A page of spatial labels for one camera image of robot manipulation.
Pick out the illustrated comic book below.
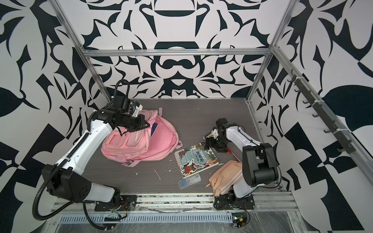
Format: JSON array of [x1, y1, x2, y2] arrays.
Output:
[[174, 142, 219, 179]]

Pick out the black wall hook rail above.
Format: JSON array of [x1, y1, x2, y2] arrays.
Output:
[[290, 74, 356, 154]]

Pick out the small circuit board front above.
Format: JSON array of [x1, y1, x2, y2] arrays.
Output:
[[232, 211, 251, 229]]

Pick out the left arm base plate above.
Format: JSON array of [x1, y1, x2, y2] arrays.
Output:
[[94, 195, 138, 212]]

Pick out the blue Little Prince book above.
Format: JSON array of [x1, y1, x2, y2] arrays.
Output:
[[151, 123, 158, 137]]

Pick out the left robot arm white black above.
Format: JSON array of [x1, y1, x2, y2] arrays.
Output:
[[32, 79, 150, 221]]

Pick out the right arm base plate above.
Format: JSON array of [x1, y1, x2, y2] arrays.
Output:
[[213, 194, 255, 210]]

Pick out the black corrugated cable left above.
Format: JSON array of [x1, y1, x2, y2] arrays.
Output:
[[83, 202, 129, 231]]

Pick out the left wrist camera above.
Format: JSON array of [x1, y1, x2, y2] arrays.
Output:
[[129, 101, 143, 117]]

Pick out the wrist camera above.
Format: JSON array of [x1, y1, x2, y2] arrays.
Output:
[[210, 128, 219, 139], [129, 101, 143, 117]]

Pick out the peach pink pencil case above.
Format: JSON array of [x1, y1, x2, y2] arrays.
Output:
[[206, 160, 243, 197]]

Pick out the clear plastic ruler case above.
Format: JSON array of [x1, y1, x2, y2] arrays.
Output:
[[178, 174, 202, 189]]

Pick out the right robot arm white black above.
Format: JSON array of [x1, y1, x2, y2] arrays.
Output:
[[205, 118, 282, 199]]

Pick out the red pen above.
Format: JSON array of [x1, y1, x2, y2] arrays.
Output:
[[227, 147, 242, 163]]

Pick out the aluminium frame crossbar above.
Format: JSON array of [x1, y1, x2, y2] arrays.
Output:
[[83, 48, 270, 57]]

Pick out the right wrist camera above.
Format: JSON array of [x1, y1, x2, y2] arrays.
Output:
[[210, 128, 219, 139]]

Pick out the pink school backpack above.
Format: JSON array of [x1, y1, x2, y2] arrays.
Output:
[[101, 108, 183, 168]]

